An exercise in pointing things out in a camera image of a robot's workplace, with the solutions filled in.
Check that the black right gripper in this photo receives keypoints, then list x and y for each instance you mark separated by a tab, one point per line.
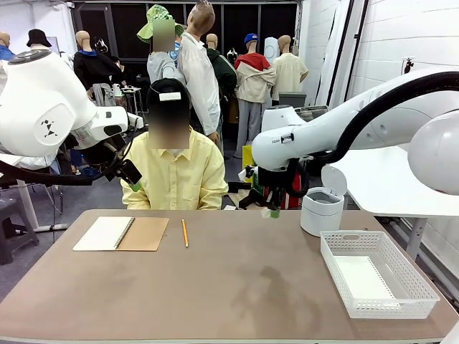
270	179

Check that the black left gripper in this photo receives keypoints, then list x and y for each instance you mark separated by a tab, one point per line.
129	172

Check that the white paper ball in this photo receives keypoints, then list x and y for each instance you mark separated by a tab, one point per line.
265	213

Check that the brown cover spiral notebook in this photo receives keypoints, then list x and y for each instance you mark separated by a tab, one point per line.
100	233

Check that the yellow pencil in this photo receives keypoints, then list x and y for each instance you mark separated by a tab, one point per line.
185	233

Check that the white notebook sheet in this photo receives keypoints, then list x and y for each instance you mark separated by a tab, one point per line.
362	279

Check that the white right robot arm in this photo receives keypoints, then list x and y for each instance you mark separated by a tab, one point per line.
376	118

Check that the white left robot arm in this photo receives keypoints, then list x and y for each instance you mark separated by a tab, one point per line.
36	107

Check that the black floor stand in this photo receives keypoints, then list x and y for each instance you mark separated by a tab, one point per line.
247	202

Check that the person in yellow shirt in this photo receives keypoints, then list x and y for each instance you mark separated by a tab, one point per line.
175	172

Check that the white lidded trash bin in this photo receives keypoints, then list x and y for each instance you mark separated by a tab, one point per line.
319	215

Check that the yellow recycling bag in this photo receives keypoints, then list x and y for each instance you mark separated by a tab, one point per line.
247	157

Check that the small metal side table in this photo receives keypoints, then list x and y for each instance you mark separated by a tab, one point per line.
132	91

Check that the grey striped garment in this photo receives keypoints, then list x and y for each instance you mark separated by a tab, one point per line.
104	95

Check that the black cap white label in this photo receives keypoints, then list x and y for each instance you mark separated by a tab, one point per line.
168	87

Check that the grey box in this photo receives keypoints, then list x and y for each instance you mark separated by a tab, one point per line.
292	98

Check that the white side table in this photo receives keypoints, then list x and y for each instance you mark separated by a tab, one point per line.
387	193

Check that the mannequin in red beige jacket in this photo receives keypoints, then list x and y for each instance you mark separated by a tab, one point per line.
254	82

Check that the figure with green checked hat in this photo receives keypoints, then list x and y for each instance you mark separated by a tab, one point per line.
161	64

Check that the mannequin in black hoodie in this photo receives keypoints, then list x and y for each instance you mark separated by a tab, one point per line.
93	68

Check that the grey plastic stool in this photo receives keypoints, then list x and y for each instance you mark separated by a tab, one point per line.
14	229

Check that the tall mannequin in white shirt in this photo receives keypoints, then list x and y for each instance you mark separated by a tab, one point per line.
197	71

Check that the mannequin in pale yellow shirt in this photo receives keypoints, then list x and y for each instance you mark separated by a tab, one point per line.
288	71

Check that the mannequin in dark green jacket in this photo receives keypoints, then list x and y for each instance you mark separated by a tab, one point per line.
224	71

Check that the white oval device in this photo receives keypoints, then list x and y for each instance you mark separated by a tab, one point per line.
271	48

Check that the white perforated plastic basket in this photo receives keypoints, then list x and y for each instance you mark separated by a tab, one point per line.
394	311

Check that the mannequin with black bucket hat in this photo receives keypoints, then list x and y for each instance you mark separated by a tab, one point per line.
37	37

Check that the mannequin in blue top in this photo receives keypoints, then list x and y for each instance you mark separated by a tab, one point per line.
5	50

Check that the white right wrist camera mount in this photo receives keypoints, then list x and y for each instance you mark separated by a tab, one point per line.
245	173

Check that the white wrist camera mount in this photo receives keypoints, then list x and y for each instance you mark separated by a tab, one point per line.
245	173
135	120

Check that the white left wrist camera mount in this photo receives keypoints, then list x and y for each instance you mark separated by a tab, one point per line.
135	120

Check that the white desk leg frame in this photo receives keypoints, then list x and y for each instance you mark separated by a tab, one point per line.
30	211

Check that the wall pipe fixture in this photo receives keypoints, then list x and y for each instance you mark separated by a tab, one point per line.
408	64

